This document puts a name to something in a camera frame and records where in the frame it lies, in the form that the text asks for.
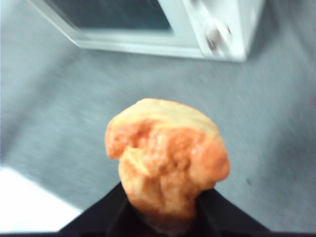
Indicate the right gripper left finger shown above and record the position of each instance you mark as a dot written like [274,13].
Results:
[103,217]

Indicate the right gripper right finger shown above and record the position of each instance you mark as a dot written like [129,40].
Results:
[222,217]

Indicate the golden bread roll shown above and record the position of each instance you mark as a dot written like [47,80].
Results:
[168,153]

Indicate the round oven knob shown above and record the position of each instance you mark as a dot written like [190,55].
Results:
[217,37]

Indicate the white toaster oven body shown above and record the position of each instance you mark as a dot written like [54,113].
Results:
[247,24]

